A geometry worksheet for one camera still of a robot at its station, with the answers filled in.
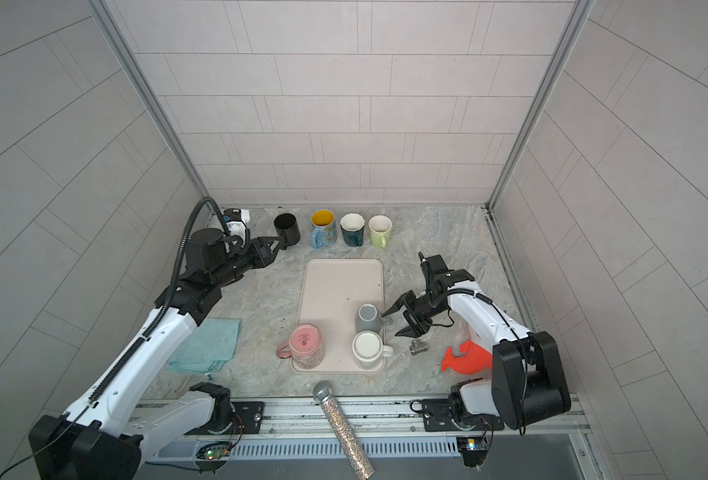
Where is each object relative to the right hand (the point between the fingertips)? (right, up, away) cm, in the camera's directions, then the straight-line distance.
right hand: (388, 319), depth 77 cm
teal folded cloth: (-48, -9, +4) cm, 49 cm away
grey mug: (-5, 0, +2) cm, 5 cm away
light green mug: (-1, +24, +25) cm, 34 cm away
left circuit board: (-39, -25, -12) cm, 48 cm away
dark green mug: (-11, +24, +24) cm, 36 cm away
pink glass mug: (-21, -6, -4) cm, 22 cm away
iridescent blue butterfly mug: (-20, +23, +22) cm, 37 cm away
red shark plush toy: (+23, -11, 0) cm, 25 cm away
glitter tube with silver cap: (-16, -16, -6) cm, 23 cm away
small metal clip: (+8, -9, +4) cm, 13 cm away
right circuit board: (+19, -28, -9) cm, 35 cm away
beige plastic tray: (-17, +4, +17) cm, 24 cm away
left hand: (-26, +22, -4) cm, 34 cm away
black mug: (-32, +23, +23) cm, 46 cm away
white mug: (-5, -7, -1) cm, 9 cm away
